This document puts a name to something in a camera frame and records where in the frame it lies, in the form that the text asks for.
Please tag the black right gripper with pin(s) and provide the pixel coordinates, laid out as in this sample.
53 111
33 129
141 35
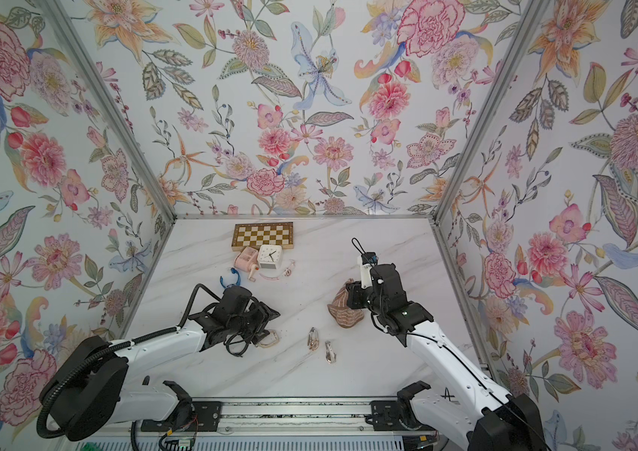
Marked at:
361 294

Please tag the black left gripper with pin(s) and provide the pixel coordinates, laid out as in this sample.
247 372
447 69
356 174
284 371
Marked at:
257 318

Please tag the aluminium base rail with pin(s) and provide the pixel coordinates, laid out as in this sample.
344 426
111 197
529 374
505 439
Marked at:
314 424

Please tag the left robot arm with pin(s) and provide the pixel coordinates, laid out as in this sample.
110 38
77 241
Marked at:
108 382

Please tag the blue translucent wristwatch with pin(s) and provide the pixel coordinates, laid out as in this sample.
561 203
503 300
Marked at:
233 279

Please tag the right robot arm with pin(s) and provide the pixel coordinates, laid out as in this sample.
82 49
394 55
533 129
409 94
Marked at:
477 413

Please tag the brown striped cloth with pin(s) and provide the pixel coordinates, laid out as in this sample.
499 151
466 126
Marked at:
339 310

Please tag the black band wristwatch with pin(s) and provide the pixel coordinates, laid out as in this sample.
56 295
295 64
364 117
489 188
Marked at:
237 345

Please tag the pink toy music box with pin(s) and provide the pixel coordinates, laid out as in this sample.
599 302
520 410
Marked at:
247 261

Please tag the white square alarm clock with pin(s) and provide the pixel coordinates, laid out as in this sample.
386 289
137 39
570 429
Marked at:
270 256

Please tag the wooden chessboard box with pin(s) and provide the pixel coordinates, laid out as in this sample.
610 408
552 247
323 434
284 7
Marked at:
255 235

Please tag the pink white wristwatch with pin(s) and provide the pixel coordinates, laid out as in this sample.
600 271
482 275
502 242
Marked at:
280 275

